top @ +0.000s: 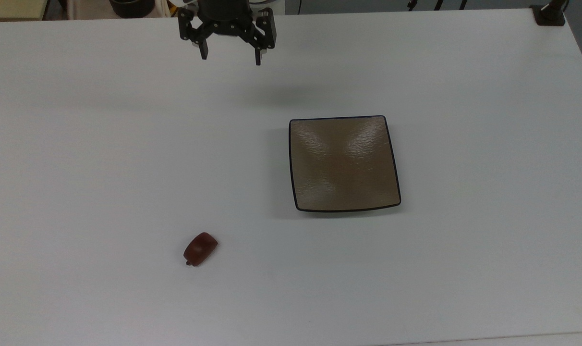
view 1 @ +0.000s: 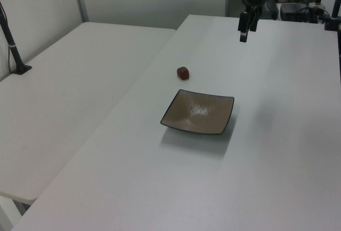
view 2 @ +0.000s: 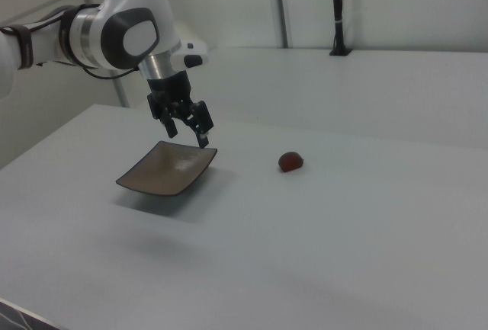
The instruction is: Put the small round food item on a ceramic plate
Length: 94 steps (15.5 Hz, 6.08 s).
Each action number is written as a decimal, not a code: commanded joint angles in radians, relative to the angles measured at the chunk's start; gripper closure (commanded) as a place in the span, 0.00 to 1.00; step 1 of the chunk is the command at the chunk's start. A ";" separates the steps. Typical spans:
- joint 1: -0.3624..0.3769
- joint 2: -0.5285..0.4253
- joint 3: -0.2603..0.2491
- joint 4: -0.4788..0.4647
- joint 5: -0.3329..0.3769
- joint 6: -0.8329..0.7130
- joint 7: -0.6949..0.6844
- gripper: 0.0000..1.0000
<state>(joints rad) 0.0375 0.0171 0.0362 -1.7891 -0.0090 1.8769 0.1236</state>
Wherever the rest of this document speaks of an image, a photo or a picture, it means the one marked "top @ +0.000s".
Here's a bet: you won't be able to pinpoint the black round container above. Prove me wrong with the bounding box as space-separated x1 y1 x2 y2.
109 0 156 19

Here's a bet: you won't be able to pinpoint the black table clamp mount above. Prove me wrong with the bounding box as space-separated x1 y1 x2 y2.
531 0 569 26

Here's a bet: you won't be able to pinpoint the square brown ceramic plate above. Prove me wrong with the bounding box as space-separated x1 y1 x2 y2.
289 115 402 213

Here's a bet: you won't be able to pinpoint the small brown round food item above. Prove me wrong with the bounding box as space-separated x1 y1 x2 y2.
183 232 218 267

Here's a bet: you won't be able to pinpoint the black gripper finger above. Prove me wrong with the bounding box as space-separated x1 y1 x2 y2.
178 9 215 61
241 7 277 66

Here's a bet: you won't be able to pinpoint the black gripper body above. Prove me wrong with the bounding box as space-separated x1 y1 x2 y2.
198 0 252 36

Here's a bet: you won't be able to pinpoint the black stand legs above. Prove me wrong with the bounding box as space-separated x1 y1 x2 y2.
406 0 469 12

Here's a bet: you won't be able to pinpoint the light wooden board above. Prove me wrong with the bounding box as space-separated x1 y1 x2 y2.
0 0 49 23

